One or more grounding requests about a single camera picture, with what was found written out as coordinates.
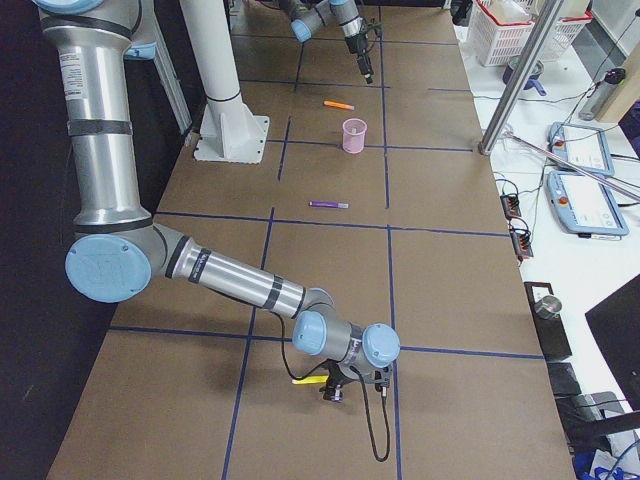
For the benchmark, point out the blue teach pendant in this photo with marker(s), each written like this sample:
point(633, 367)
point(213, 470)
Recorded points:
point(584, 207)
point(580, 145)

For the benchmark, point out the black monitor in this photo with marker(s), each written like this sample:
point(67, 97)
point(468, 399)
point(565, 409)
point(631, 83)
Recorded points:
point(614, 324)

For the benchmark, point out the white red plastic basket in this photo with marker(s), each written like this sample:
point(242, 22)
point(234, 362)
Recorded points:
point(495, 42)

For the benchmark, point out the far blue teach pendant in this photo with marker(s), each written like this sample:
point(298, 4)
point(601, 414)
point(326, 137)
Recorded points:
point(580, 145)

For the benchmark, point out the aluminium frame post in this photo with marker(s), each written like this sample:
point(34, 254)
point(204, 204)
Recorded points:
point(527, 60)

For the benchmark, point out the orange highlighter pen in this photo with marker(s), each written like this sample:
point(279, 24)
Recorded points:
point(338, 105)

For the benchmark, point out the long pink grabber stick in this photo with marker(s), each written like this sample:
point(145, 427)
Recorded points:
point(560, 161)

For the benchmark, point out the steel cup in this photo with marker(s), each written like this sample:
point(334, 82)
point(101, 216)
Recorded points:
point(548, 307)

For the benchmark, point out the yellow highlighter pen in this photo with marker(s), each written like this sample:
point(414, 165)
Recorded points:
point(311, 380)

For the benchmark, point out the near blue teach pendant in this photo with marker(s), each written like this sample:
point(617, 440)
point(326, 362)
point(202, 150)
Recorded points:
point(584, 207)

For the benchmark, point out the purple highlighter pen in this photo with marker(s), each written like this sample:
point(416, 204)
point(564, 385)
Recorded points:
point(328, 204)

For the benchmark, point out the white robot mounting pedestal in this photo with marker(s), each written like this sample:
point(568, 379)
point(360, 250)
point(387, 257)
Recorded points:
point(229, 131)

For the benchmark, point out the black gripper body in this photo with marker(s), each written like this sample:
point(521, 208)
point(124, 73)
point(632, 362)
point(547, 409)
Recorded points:
point(341, 376)
point(358, 45)

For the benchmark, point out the steel water bottle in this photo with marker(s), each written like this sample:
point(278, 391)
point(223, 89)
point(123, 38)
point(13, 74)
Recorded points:
point(603, 90)

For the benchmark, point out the pink mesh pen holder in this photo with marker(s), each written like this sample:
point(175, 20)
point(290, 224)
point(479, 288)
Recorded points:
point(354, 132)

